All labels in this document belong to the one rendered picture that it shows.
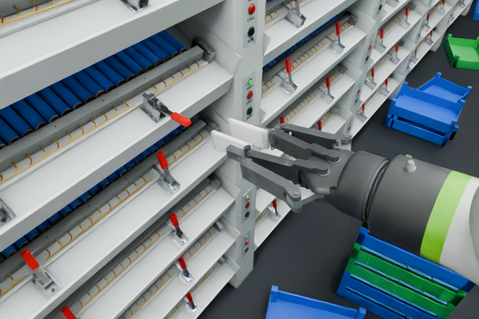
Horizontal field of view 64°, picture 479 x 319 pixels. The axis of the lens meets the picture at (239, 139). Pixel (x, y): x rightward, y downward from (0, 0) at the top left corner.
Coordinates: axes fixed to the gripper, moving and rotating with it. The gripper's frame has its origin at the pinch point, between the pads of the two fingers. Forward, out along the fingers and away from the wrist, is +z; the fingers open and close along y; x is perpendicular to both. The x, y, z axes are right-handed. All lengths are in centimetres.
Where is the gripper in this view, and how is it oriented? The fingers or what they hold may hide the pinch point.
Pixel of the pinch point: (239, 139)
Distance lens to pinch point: 53.4
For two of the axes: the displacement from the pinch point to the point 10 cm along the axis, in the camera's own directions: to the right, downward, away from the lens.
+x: -1.4, -8.0, -5.8
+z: -7.6, -2.9, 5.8
